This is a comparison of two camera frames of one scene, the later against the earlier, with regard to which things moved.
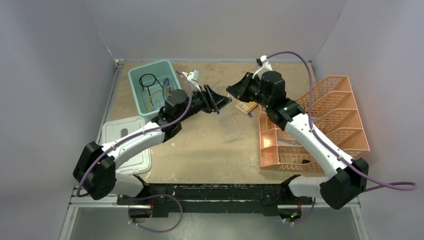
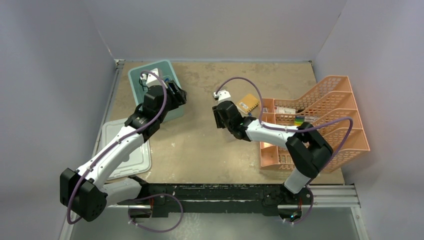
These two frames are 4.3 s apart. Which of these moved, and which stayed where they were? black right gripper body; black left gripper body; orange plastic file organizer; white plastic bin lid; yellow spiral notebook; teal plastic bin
Moved: black left gripper body; black right gripper body
Stayed: orange plastic file organizer; yellow spiral notebook; teal plastic bin; white plastic bin lid
